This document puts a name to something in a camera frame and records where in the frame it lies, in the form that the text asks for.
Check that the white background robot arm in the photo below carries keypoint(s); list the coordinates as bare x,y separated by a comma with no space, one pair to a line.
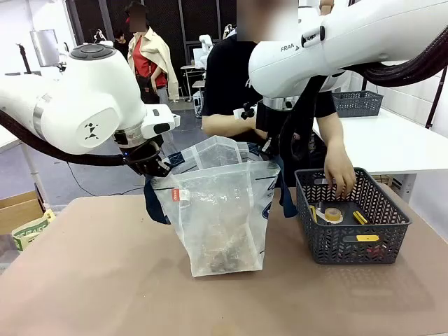
206,43

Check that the background person in black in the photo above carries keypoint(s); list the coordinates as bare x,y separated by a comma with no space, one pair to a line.
120,43

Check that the grey plastic basket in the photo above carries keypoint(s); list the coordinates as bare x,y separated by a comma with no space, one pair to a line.
353,248
357,103

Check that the red small item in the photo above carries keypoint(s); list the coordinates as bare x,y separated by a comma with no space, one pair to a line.
374,251

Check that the person's left hand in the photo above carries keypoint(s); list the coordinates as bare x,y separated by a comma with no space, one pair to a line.
341,175

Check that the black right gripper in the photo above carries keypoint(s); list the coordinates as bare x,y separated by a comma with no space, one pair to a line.
267,119

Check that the black thin tripod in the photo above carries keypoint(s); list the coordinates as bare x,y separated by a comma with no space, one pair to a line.
24,57

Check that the yellow slim item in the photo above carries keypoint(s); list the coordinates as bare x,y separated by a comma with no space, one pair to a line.
313,213

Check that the green white paper bag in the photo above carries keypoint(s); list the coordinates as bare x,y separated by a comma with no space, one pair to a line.
31,231

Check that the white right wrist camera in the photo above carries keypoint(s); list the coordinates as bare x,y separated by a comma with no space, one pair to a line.
241,112

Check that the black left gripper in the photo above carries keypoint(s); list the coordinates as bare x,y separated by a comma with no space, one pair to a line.
143,162

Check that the cardboard box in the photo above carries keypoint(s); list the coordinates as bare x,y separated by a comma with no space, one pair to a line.
17,210

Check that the grey wall panel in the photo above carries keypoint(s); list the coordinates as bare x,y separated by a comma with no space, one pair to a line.
43,47

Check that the white side table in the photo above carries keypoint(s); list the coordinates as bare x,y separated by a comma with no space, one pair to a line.
392,140

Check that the black tripod stand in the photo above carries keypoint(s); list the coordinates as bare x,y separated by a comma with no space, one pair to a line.
364,84
437,98

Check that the yellow black small tool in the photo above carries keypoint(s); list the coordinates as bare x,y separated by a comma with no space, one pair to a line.
360,217

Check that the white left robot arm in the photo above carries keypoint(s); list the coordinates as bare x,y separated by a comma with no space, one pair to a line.
84,101

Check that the person in black t-shirt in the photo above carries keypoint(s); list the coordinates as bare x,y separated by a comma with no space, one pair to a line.
224,87

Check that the tan tape roll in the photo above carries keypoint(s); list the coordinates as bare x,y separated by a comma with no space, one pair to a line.
333,214

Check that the yellow flat item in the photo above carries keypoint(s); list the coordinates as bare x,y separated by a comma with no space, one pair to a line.
367,238

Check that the person's right forearm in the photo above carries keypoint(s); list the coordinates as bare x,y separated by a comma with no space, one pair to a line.
224,126

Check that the mannequin with cream jacket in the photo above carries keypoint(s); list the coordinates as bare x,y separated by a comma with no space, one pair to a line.
154,59

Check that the person's left forearm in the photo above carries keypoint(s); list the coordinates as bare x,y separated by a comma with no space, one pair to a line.
334,140

